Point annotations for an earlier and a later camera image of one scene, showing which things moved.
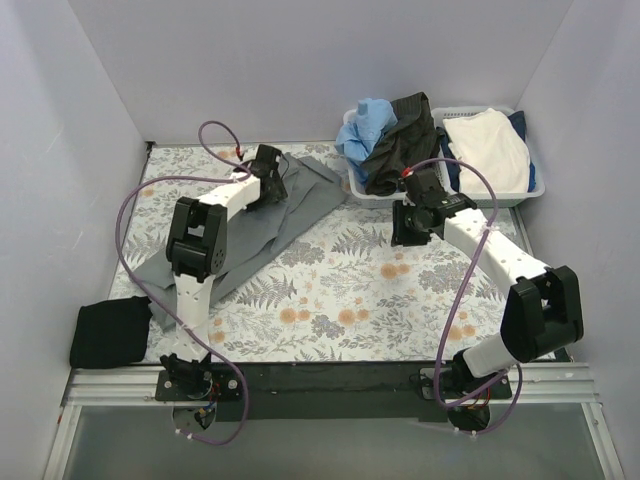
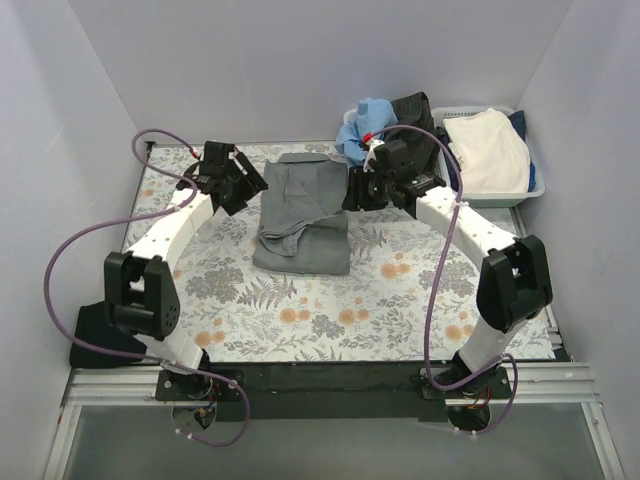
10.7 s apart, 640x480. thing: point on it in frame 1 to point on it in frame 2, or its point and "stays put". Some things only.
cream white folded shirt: [489, 140] stays put
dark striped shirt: [411, 141] stays put
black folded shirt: [110, 333] stays put
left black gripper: [273, 187] to [245, 176]
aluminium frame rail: [532, 384] stays put
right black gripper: [401, 228] to [362, 189]
